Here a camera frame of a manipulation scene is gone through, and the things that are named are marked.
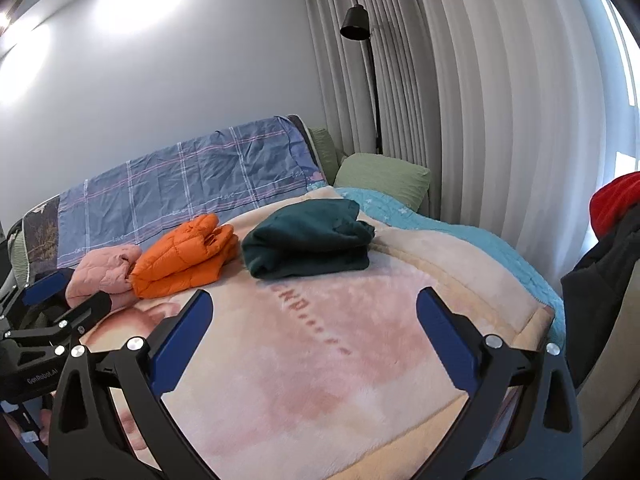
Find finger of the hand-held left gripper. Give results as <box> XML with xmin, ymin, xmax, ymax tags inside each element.
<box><xmin>10</xmin><ymin>290</ymin><xmax>113</xmax><ymax>356</ymax></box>
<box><xmin>0</xmin><ymin>269</ymin><xmax>76</xmax><ymax>333</ymax></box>

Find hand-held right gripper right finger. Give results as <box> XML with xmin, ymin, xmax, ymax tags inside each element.
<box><xmin>416</xmin><ymin>287</ymin><xmax>586</xmax><ymax>480</ymax></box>

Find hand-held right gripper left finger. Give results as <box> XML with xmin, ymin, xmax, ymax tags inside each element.
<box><xmin>47</xmin><ymin>289</ymin><xmax>216</xmax><ymax>480</ymax></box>

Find dark green fleece sweater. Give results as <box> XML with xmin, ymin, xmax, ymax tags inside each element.
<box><xmin>241</xmin><ymin>199</ymin><xmax>377</xmax><ymax>280</ymax></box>

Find pink quilted fleece-lined jacket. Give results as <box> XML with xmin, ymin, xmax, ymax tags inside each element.
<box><xmin>65</xmin><ymin>245</ymin><xmax>143</xmax><ymax>313</ymax></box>

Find dark floral quilt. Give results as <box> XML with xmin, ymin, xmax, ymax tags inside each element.
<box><xmin>21</xmin><ymin>199</ymin><xmax>62</xmax><ymax>266</ymax></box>

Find orange puffer jacket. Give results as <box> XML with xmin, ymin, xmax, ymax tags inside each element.
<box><xmin>129</xmin><ymin>214</ymin><xmax>240</xmax><ymax>299</ymax></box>

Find light blue quilt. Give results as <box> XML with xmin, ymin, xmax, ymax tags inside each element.
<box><xmin>307</xmin><ymin>182</ymin><xmax>566</xmax><ymax>341</ymax></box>

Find pink fleece blanket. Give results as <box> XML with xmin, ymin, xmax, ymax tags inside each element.
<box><xmin>75</xmin><ymin>185</ymin><xmax>556</xmax><ymax>480</ymax></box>

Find black jacket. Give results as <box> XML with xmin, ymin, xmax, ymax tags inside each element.
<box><xmin>560</xmin><ymin>210</ymin><xmax>640</xmax><ymax>391</ymax></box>

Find blue plaid sheet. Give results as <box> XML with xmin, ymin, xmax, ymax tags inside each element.
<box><xmin>56</xmin><ymin>116</ymin><xmax>328</xmax><ymax>270</ymax></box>

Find green pillow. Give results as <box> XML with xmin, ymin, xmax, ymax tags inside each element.
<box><xmin>334</xmin><ymin>152</ymin><xmax>432</xmax><ymax>213</ymax></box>

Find red garment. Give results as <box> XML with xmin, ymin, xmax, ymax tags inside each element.
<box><xmin>589</xmin><ymin>171</ymin><xmax>640</xmax><ymax>238</ymax></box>

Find white pleated curtains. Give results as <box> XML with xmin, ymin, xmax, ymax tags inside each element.
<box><xmin>300</xmin><ymin>0</ymin><xmax>640</xmax><ymax>281</ymax></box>

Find black floor lamp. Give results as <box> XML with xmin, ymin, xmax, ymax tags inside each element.
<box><xmin>340</xmin><ymin>4</ymin><xmax>385</xmax><ymax>156</ymax></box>

